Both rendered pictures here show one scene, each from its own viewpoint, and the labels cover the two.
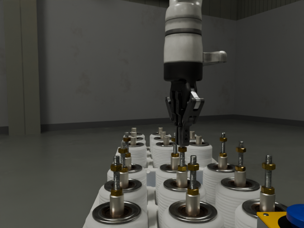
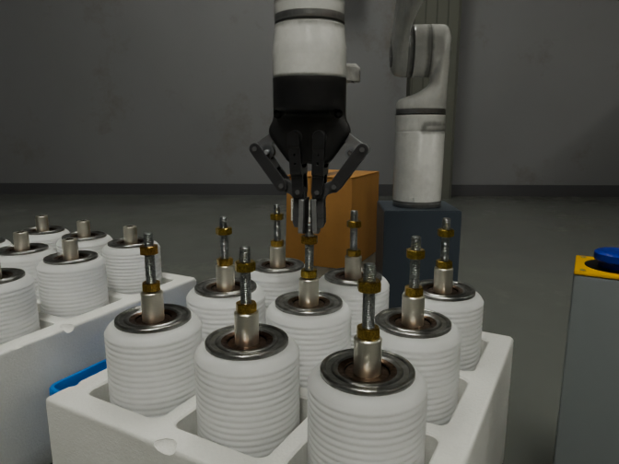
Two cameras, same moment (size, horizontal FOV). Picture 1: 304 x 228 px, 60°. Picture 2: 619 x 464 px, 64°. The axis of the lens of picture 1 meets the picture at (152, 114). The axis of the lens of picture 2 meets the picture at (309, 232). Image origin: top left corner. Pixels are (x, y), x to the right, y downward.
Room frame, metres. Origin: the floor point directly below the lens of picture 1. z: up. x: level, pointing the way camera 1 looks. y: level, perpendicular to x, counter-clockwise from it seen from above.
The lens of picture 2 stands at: (0.25, 0.39, 0.44)
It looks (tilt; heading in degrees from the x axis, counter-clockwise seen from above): 11 degrees down; 301
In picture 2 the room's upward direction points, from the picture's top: straight up
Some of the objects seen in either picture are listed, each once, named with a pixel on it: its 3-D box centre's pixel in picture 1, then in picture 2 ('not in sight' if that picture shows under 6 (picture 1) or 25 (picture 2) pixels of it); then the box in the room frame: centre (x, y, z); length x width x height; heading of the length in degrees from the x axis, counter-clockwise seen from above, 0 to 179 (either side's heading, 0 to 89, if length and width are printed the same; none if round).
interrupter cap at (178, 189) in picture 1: (182, 184); (309, 303); (0.52, -0.06, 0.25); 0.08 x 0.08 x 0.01
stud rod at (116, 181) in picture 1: (116, 180); (368, 310); (0.40, 0.05, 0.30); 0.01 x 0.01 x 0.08
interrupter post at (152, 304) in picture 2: (126, 163); (152, 307); (0.63, 0.06, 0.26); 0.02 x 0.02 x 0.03
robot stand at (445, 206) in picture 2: not in sight; (413, 279); (0.56, -0.54, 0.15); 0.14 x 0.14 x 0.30; 29
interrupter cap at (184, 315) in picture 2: (126, 168); (153, 319); (0.63, 0.06, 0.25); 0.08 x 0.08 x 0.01
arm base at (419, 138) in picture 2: not in sight; (418, 160); (0.56, -0.54, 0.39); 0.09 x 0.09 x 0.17; 29
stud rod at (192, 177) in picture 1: (192, 179); (414, 273); (0.40, -0.06, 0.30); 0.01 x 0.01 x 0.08
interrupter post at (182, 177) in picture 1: (182, 178); (309, 292); (0.52, -0.06, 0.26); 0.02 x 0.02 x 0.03
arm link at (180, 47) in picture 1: (191, 48); (312, 50); (0.52, -0.08, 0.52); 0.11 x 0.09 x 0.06; 109
